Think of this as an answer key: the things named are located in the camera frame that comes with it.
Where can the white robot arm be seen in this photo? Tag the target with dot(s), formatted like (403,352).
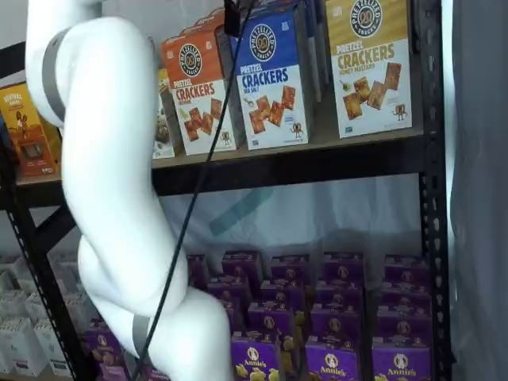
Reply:
(107,158)

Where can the purple Annie's box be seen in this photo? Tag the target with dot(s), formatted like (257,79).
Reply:
(339,293)
(402,323)
(401,363)
(103,337)
(113,371)
(198,270)
(289,268)
(337,321)
(270,317)
(232,285)
(343,268)
(331,361)
(406,270)
(254,357)
(240,264)
(405,297)
(282,293)

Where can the white carton box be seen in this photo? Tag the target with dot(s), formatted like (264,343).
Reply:
(51,345)
(12,305)
(37,305)
(21,349)

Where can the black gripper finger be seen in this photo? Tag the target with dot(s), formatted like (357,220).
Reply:
(232,16)

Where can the brown shelf board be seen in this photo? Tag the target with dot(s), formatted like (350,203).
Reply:
(317,145)

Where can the orange white pretzel crackers box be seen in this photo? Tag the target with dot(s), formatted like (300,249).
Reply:
(198,24)
(198,99)

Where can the orange brownie mix box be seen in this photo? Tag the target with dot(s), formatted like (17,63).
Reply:
(28,131)

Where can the gold white pretzel crackers box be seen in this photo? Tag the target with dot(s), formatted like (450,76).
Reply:
(369,71)

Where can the black metal shelf rack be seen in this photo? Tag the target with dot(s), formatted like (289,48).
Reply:
(317,166)

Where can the teal tape strip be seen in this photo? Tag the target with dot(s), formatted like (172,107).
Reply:
(240,210)

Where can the translucent plastic sheet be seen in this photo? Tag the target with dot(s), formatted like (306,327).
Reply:
(337,214)

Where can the white box with bar picture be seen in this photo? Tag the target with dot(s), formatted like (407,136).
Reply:
(164,119)

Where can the grey curtain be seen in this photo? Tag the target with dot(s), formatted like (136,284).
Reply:
(480,190)

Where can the blue white pretzel crackers box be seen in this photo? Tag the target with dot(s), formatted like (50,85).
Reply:
(313,39)
(274,79)

